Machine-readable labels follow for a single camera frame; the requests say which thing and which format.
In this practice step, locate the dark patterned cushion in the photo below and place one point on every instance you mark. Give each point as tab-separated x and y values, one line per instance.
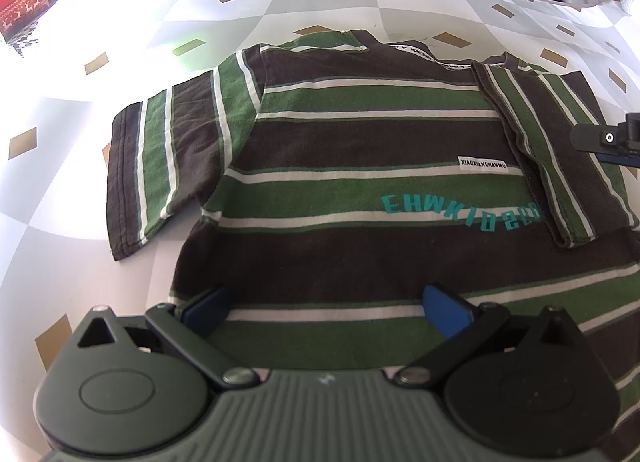
30	36

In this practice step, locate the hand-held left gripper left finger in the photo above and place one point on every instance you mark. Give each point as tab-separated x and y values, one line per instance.
210	309

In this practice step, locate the green brown striped t-shirt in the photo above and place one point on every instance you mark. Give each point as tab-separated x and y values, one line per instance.
350	141

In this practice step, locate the grey white diamond tablecloth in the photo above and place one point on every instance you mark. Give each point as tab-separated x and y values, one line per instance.
325	6

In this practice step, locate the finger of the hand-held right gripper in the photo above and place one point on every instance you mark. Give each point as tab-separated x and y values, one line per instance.
622	156
592	137

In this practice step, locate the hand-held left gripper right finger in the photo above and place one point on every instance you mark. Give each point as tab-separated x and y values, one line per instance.
445	314

